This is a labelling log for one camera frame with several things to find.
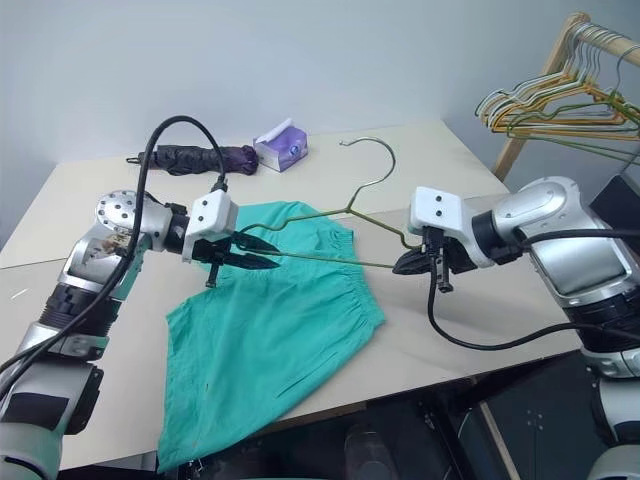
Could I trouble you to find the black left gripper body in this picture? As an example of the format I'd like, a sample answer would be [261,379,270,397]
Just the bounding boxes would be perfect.
[191,230,242,291]

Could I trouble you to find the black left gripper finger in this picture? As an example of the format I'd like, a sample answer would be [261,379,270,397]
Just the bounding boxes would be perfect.
[224,253,281,272]
[231,230,281,255]

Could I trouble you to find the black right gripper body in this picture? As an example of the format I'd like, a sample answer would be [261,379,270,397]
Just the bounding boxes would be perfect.
[421,226,472,293]

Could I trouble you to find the green shorts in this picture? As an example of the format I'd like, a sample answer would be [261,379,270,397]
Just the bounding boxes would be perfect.
[156,199,388,474]

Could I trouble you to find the green wire hanger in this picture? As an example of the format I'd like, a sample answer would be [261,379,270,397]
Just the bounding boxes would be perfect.
[505,43,640,167]
[234,135,427,272]

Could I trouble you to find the black and purple folded umbrella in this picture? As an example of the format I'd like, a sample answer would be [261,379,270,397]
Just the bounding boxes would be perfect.
[125,143,261,177]

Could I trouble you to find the purple tissue pack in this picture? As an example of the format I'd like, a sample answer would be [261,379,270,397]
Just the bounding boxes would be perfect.
[251,117,309,174]

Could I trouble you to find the black box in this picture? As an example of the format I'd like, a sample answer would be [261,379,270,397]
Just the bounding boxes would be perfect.
[589,172,640,227]

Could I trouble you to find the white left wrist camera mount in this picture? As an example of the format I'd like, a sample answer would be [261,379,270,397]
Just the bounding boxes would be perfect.
[180,191,241,265]

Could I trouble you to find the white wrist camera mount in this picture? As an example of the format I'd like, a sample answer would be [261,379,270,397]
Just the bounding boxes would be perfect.
[406,186,495,275]
[180,191,241,265]

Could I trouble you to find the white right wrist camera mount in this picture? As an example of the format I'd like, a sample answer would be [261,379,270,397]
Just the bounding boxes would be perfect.
[406,186,495,275]

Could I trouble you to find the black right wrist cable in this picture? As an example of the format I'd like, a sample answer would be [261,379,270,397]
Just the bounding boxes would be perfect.
[427,282,604,350]

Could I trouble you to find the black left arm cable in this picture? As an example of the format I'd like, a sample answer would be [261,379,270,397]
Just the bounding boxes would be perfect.
[0,115,231,387]

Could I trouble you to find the wooden clothes rack frame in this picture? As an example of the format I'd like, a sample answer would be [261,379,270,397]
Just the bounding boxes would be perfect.
[491,12,595,181]

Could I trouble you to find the black right forearm cable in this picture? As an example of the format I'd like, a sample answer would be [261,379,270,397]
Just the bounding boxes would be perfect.
[514,227,640,250]

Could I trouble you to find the white wire hanger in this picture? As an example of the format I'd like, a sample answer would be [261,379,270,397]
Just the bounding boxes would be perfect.
[473,29,632,126]

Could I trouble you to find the bunch of wire hangers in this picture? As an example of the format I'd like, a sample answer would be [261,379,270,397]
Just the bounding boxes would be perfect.
[487,37,640,142]

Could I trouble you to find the orange wire hanger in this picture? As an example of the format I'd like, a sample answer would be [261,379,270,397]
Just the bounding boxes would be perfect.
[490,34,640,135]

